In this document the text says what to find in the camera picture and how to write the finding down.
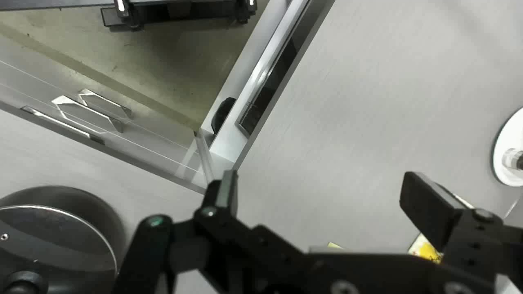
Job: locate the yellow paper note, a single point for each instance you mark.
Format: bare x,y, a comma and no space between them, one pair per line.
425,252

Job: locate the black cooking pot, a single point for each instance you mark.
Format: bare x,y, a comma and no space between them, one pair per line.
82,203

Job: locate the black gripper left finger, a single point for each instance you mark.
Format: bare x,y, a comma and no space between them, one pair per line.
229,201

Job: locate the dark open shelf cabinet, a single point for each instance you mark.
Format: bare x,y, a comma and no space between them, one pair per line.
229,149

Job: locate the black object under microwave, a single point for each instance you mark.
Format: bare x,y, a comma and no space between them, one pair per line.
222,113

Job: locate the black perforated workbench table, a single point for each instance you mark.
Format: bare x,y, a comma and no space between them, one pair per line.
163,13

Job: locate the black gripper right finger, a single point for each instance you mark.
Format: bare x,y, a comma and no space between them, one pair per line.
435,214

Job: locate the grey counter cabinet front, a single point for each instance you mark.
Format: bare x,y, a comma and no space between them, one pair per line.
65,70

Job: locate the silver microwave oven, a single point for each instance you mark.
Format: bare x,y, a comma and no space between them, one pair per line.
271,70

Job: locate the round glass pot lid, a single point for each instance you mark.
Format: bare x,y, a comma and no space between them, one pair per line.
49,239

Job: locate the white round disc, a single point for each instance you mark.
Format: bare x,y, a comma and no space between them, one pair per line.
508,141

